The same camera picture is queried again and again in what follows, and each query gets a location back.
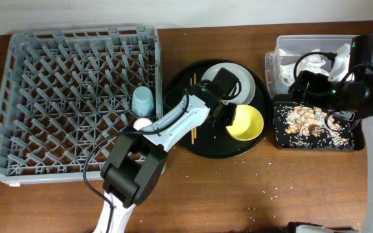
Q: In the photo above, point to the round black tray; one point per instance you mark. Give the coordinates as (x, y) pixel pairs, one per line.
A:
(213, 141)

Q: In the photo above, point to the grey dishwasher rack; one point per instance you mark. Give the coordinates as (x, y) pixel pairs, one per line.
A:
(65, 94)

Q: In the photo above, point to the pink plastic cup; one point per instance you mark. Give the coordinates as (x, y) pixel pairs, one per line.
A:
(141, 123)

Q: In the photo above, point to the light blue plastic cup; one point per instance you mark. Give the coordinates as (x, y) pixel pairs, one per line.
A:
(142, 101)

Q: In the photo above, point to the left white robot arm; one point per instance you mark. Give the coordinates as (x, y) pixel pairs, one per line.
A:
(135, 164)

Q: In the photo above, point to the food scraps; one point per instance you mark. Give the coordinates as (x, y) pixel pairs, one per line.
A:
(306, 121)

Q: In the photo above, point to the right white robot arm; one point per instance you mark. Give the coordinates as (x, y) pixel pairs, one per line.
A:
(353, 92)

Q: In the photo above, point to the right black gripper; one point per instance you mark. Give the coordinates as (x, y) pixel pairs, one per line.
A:
(313, 98)

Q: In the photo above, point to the wooden chopstick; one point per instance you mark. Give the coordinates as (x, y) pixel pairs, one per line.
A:
(193, 129)

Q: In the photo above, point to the black rectangular bin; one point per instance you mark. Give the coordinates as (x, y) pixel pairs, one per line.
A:
(350, 130)

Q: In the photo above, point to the clear plastic bin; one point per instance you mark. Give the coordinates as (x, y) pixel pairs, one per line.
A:
(290, 48)

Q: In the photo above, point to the yellow plastic bowl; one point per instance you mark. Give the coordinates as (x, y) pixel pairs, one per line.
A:
(248, 123)

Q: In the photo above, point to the crumpled white tissue in bin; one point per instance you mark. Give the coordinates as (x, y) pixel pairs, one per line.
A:
(313, 63)

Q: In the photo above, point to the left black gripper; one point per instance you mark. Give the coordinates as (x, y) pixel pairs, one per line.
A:
(228, 116)

